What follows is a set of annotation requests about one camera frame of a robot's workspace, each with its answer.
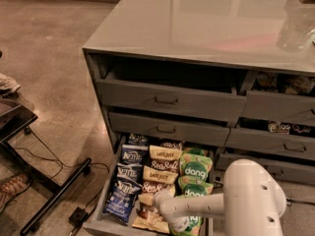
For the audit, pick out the white power strip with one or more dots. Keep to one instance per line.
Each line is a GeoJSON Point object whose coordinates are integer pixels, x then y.
{"type": "Point", "coordinates": [219, 184]}

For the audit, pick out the grey drawer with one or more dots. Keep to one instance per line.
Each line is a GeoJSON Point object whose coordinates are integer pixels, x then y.
{"type": "Point", "coordinates": [253, 134]}
{"type": "Point", "coordinates": [276, 106]}
{"type": "Point", "coordinates": [283, 168]}
{"type": "Point", "coordinates": [199, 133]}
{"type": "Point", "coordinates": [188, 102]}

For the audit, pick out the back green dang bag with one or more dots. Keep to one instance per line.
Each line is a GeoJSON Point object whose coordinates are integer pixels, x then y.
{"type": "Point", "coordinates": [196, 151]}

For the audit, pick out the green dang bag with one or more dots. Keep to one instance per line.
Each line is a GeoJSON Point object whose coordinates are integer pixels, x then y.
{"type": "Point", "coordinates": [196, 151]}
{"type": "Point", "coordinates": [190, 228]}
{"type": "Point", "coordinates": [194, 187]}
{"type": "Point", "coordinates": [195, 165]}

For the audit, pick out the middle left grey drawer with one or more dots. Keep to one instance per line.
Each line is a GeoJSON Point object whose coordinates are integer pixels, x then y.
{"type": "Point", "coordinates": [199, 133]}

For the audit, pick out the front green dang bag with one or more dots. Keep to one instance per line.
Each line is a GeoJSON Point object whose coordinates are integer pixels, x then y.
{"type": "Point", "coordinates": [190, 228]}

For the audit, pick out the middle right grey drawer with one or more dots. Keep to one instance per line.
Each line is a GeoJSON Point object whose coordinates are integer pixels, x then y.
{"type": "Point", "coordinates": [253, 134]}

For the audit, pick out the top left grey drawer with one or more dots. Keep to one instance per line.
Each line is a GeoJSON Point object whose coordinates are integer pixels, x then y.
{"type": "Point", "coordinates": [188, 102]}

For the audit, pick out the middle blue Kettle bag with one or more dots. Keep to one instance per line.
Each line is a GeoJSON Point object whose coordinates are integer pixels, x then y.
{"type": "Point", "coordinates": [132, 171]}

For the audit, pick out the clear plastic bag on counter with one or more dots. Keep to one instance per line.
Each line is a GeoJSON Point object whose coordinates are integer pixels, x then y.
{"type": "Point", "coordinates": [296, 33]}

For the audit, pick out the person leg beige trousers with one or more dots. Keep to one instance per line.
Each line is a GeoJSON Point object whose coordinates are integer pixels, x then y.
{"type": "Point", "coordinates": [8, 85]}

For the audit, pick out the blue kettle bag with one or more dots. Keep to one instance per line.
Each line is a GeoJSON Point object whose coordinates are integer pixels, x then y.
{"type": "Point", "coordinates": [122, 198]}
{"type": "Point", "coordinates": [138, 140]}
{"type": "Point", "coordinates": [133, 154]}
{"type": "Point", "coordinates": [132, 171]}

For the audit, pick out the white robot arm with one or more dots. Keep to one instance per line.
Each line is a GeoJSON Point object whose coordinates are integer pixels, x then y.
{"type": "Point", "coordinates": [251, 203]}

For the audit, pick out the black power adapter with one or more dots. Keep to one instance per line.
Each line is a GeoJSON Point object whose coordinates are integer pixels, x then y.
{"type": "Point", "coordinates": [78, 217]}

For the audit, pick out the brown shoe bottom left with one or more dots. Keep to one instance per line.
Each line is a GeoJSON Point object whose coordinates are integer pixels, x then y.
{"type": "Point", "coordinates": [13, 187]}

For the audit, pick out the bottom right grey drawer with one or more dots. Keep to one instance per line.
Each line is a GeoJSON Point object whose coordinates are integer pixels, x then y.
{"type": "Point", "coordinates": [283, 168]}

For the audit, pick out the open bottom left drawer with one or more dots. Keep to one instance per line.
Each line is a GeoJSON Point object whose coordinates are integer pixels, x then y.
{"type": "Point", "coordinates": [109, 225]}

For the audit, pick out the back blue Kettle bag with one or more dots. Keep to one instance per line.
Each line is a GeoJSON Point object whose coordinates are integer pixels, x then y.
{"type": "Point", "coordinates": [138, 140]}

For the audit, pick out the front blue Kettle bag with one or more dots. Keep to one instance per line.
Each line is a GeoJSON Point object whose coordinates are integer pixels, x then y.
{"type": "Point", "coordinates": [122, 198]}

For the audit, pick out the grey drawer cabinet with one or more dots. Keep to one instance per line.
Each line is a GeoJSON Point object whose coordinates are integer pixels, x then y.
{"type": "Point", "coordinates": [216, 45]}

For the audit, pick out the brown sea salt bag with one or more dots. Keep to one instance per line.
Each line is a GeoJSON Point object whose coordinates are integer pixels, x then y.
{"type": "Point", "coordinates": [147, 215]}
{"type": "Point", "coordinates": [165, 158]}
{"type": "Point", "coordinates": [171, 144]}

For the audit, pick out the top right grey drawer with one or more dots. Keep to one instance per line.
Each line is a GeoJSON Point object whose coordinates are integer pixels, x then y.
{"type": "Point", "coordinates": [276, 106]}

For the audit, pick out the snack packs in middle right drawer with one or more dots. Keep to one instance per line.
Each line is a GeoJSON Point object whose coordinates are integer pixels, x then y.
{"type": "Point", "coordinates": [286, 128]}

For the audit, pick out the snacks in top right drawer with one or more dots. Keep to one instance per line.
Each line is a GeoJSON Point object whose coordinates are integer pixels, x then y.
{"type": "Point", "coordinates": [284, 83]}

